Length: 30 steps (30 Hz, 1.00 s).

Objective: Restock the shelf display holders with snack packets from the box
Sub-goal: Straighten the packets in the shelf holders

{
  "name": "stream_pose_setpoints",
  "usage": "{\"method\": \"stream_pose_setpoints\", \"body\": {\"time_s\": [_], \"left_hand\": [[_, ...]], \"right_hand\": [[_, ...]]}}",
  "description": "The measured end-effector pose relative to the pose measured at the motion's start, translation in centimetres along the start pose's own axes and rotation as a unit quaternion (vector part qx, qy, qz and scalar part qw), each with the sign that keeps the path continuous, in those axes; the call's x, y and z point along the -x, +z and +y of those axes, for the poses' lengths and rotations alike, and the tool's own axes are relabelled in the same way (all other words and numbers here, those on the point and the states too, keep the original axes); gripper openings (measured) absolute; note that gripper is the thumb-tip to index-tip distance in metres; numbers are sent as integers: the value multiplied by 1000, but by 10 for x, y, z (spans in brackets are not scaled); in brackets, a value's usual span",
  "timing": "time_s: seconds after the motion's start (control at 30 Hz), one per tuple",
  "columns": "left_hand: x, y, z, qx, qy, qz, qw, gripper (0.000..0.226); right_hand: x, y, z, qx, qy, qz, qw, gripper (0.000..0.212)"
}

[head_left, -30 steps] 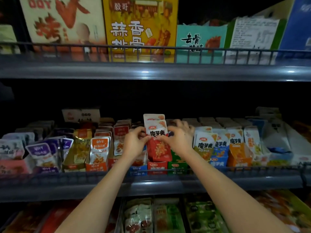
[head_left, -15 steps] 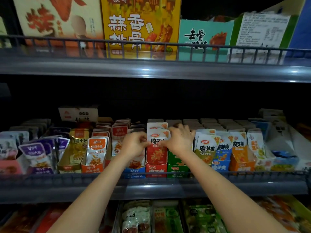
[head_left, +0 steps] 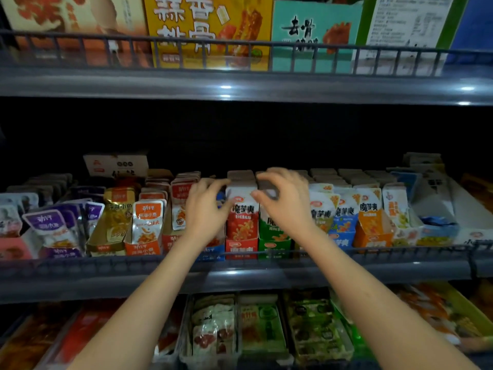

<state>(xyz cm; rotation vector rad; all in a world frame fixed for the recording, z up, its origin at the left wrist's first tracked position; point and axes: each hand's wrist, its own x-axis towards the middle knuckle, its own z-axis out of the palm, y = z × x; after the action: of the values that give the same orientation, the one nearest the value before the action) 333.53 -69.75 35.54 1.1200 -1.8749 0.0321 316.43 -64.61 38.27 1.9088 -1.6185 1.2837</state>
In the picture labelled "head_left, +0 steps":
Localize person's right forearm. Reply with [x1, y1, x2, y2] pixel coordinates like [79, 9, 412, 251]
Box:
[296, 231, 482, 370]

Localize white label carton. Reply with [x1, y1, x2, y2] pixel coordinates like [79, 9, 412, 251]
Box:
[356, 0, 471, 78]

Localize row of snack display cartons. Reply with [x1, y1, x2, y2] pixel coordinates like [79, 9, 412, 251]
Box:
[0, 152, 493, 263]

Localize clear plastic tray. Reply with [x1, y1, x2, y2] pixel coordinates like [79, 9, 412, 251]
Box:
[179, 295, 240, 370]
[39, 304, 124, 370]
[150, 300, 189, 367]

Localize person's left hand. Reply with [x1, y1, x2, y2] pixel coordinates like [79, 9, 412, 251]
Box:
[183, 177, 232, 247]

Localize lime green display tray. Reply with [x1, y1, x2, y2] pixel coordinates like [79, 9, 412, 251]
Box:
[431, 283, 493, 353]

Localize pile of red snack packets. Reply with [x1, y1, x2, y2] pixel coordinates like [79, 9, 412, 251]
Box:
[54, 308, 120, 365]

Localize person's right hand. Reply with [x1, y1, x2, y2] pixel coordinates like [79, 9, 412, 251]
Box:
[250, 167, 318, 242]

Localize green printed carton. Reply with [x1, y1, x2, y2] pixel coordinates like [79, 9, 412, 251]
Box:
[271, 0, 365, 74]

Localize orange yellow printed carton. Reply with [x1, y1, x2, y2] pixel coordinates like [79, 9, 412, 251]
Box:
[142, 0, 274, 70]

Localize green orange display carton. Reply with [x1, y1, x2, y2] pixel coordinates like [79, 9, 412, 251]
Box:
[237, 295, 290, 361]

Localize pink white display carton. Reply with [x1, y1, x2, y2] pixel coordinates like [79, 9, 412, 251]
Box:
[0, 173, 74, 263]

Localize green snack packets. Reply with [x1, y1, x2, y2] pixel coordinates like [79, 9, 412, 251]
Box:
[331, 292, 374, 359]

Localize grey metal store shelf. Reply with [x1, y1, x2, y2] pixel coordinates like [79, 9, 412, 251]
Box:
[0, 30, 493, 370]

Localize person's left forearm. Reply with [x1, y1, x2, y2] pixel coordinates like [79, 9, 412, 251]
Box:
[69, 235, 220, 370]

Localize blue printed carton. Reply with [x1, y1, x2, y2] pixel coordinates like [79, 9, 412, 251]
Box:
[450, 0, 493, 66]

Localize dark orange snack packs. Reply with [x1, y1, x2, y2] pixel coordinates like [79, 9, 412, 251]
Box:
[0, 312, 59, 370]

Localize pile of orange yellow packets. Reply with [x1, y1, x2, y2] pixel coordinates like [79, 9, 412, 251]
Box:
[396, 285, 482, 344]

